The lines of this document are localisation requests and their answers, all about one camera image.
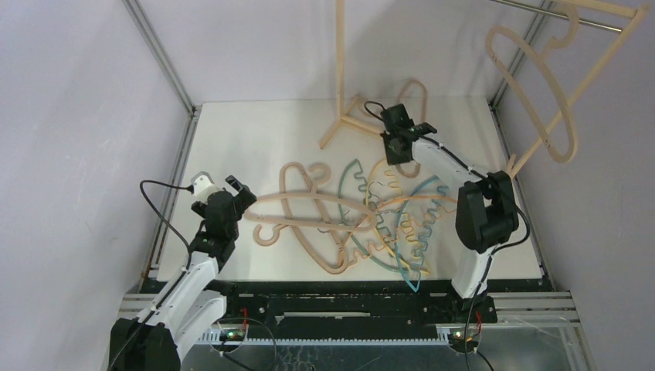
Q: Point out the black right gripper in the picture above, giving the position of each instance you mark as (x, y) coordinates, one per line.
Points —
(401, 133)

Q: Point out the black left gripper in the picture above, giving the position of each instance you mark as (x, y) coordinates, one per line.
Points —
(242, 199)

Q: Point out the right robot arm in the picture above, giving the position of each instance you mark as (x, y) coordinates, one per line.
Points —
(486, 211)

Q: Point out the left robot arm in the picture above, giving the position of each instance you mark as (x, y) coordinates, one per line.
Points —
(161, 335)

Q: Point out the orange plastic hanger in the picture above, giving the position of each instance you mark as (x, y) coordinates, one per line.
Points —
(385, 204)

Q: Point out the green plastic hanger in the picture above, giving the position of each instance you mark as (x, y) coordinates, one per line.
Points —
(361, 252)

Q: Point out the left circuit board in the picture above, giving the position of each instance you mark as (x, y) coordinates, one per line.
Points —
(231, 335)

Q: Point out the circuit board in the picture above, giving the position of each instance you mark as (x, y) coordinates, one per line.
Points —
(460, 336)
(231, 335)

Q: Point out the yellow plastic hanger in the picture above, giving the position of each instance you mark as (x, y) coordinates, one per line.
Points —
(384, 240)

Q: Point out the blue plastic hanger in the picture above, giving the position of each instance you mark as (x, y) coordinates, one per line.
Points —
(418, 233)

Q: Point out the right circuit board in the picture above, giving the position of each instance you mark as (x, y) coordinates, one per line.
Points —
(460, 336)

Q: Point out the metal hanging rod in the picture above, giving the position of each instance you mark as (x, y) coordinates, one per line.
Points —
(558, 15)

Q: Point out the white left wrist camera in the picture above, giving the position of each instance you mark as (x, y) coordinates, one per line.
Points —
(203, 187)

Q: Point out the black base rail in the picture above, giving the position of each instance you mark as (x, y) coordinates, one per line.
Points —
(341, 310)

